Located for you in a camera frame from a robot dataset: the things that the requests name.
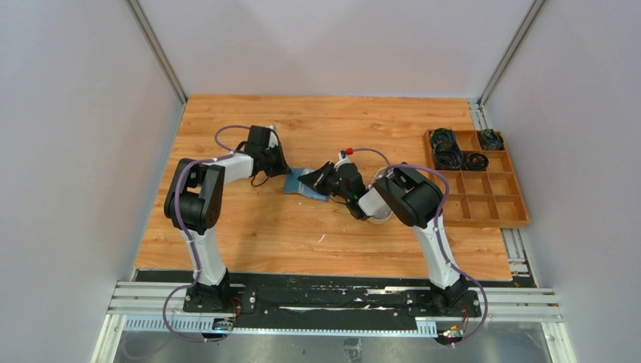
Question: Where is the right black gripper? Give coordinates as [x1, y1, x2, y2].
[299, 161, 352, 202]

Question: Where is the blue card holder wallet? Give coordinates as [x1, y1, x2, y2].
[283, 168, 329, 202]

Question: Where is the beige oval tray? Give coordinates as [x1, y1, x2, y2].
[368, 168, 392, 225]

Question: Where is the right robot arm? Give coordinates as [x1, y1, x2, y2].
[298, 162, 468, 316]

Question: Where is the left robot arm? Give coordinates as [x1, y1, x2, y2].
[163, 125, 291, 312]

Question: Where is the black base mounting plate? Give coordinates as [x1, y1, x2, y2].
[183, 272, 483, 330]

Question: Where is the wooden compartment organizer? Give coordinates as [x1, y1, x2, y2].
[423, 128, 531, 228]

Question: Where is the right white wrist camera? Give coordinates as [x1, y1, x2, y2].
[334, 151, 352, 170]

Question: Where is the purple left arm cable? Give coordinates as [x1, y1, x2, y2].
[163, 124, 281, 344]

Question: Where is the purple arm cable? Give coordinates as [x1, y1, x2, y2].
[345, 147, 489, 346]
[163, 124, 281, 344]

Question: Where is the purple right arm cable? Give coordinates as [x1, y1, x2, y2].
[345, 147, 489, 346]

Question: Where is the large black cable coil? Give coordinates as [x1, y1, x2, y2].
[432, 141, 465, 172]

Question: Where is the small black cable coil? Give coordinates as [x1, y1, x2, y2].
[463, 151, 490, 172]

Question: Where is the green black cable coil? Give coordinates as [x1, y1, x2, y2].
[476, 129, 505, 151]

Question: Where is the aluminium frame rail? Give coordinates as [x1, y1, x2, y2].
[91, 269, 577, 362]

